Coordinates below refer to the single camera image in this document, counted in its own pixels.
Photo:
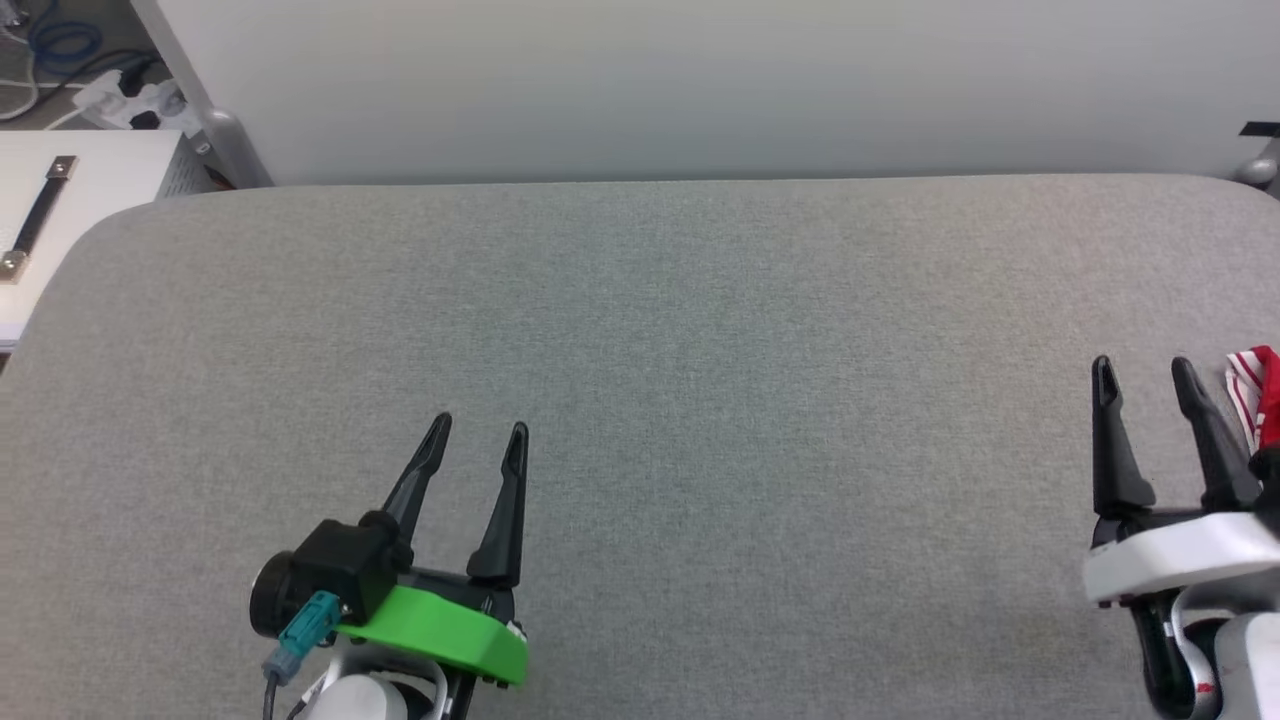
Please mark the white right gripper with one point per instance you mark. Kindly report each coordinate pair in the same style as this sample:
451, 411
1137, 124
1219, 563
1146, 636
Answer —
1180, 555

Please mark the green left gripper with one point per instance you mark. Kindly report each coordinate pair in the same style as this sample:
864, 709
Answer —
450, 625

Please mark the red and white basketball jersey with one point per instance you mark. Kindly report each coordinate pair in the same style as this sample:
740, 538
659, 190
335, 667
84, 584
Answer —
1262, 390

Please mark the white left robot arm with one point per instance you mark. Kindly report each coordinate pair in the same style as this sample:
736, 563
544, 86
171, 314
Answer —
370, 695

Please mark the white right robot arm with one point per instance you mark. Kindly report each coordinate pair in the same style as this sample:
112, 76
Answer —
1245, 670

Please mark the black tape strip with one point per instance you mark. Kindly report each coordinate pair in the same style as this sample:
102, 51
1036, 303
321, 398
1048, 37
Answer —
1260, 129

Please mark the white equipment case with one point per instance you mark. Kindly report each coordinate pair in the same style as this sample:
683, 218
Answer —
110, 175

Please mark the white power strip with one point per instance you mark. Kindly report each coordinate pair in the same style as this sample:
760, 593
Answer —
130, 100

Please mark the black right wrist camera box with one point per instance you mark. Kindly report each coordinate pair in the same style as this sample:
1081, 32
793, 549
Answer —
1270, 490

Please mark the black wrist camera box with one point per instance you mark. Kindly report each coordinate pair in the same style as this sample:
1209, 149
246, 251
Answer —
1270, 490
345, 555

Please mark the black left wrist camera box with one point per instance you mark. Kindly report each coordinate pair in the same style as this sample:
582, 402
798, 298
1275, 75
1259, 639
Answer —
345, 555

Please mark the white partition screen grey frame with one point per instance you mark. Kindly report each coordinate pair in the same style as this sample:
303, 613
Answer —
700, 80

